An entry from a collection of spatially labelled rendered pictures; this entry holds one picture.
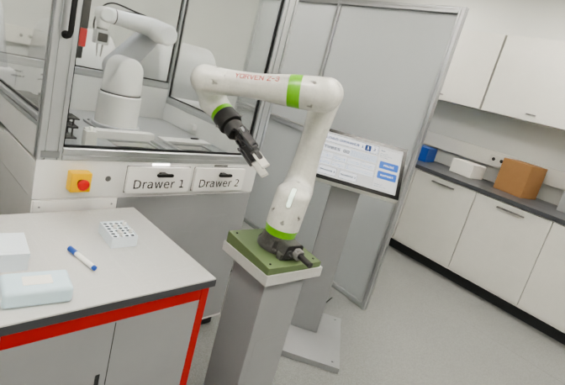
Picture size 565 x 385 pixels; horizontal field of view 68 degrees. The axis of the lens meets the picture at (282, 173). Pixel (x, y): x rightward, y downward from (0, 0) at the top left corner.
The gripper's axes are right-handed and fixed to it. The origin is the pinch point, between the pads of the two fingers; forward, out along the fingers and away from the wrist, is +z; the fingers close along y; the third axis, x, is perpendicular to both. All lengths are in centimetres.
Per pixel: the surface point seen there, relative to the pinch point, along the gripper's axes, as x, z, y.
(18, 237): 75, -9, -9
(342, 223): -52, 13, 79
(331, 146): -61, -19, 53
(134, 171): 37, -33, 21
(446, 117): -299, -62, 208
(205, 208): 13, -22, 57
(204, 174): 8.3, -29.3, 39.4
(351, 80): -137, -79, 92
